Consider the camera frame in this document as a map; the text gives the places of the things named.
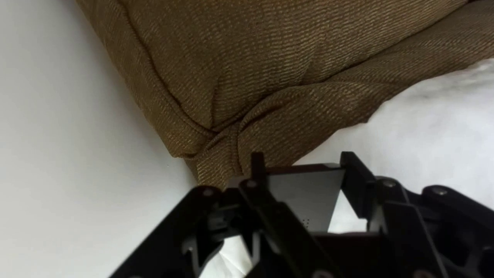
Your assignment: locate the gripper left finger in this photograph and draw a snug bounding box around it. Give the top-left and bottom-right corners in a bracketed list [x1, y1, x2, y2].
[110, 152, 340, 278]

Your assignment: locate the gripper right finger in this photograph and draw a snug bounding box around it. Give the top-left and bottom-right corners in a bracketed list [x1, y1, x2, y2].
[341, 151, 494, 278]

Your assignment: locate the black remote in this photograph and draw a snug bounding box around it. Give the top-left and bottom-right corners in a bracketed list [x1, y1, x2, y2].
[228, 163, 346, 233]

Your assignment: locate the white pillow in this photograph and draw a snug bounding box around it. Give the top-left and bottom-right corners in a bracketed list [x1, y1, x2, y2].
[293, 58, 494, 234]

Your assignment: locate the brown woven cushion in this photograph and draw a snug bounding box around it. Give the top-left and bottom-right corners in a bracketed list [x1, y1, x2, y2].
[76, 0, 494, 190]

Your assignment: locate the white bed sheet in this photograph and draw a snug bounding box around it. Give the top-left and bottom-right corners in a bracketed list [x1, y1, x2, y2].
[0, 0, 253, 278]

